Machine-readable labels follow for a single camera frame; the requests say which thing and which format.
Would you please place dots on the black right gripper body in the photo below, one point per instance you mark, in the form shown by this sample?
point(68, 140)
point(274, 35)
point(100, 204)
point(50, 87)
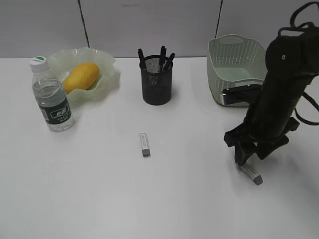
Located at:
point(266, 119)

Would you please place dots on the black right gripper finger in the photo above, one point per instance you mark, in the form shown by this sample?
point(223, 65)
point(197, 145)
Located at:
point(243, 151)
point(264, 149)

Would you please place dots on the white eraser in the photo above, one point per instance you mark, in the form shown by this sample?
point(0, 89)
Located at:
point(252, 173)
point(145, 148)

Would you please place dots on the black marker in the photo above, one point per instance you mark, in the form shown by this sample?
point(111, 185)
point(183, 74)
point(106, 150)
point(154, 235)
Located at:
point(162, 57)
point(169, 62)
point(142, 60)

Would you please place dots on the yellow mango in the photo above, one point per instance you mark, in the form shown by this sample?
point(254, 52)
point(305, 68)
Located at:
point(83, 76)

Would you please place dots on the clear water bottle green label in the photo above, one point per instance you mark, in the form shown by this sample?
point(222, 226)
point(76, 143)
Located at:
point(50, 96)

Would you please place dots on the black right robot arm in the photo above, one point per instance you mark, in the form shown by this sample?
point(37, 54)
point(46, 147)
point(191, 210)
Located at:
point(292, 63)

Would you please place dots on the pale green plastic basket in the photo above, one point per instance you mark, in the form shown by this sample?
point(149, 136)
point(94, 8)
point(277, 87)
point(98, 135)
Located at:
point(234, 61)

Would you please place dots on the black mesh pen holder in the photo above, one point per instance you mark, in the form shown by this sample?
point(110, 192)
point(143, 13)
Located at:
point(156, 84)

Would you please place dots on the translucent green wavy plate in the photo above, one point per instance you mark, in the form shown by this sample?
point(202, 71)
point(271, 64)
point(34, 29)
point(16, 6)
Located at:
point(64, 61)

